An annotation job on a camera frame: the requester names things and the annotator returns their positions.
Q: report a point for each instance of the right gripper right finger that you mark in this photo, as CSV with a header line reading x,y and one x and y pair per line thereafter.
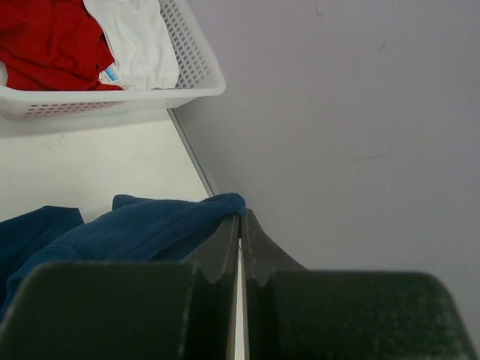
x,y
292,312

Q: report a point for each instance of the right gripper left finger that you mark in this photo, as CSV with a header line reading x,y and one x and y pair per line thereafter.
x,y
127,310

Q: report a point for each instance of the white t shirt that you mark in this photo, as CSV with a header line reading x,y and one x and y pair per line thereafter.
x,y
139,41

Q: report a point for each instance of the white plastic basket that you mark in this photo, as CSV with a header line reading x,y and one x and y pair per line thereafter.
x,y
200,76

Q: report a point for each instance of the blue t shirt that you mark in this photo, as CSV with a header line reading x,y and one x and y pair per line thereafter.
x,y
134,230

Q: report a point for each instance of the red t shirt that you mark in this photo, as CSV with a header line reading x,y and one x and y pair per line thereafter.
x,y
52,46

